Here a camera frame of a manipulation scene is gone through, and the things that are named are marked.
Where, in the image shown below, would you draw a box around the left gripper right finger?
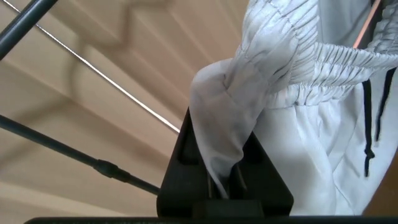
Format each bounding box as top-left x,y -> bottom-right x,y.
229,131 -> 295,217

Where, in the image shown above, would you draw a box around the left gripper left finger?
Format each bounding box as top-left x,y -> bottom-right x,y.
156,107 -> 223,218

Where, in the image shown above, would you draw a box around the pale grey shorts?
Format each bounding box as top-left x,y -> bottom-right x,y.
188,0 -> 398,217

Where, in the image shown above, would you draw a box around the black clothes rack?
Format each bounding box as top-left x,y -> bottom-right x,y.
0,0 -> 161,197

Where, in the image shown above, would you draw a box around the pink clothes hanger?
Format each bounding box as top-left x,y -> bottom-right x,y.
353,0 -> 383,49

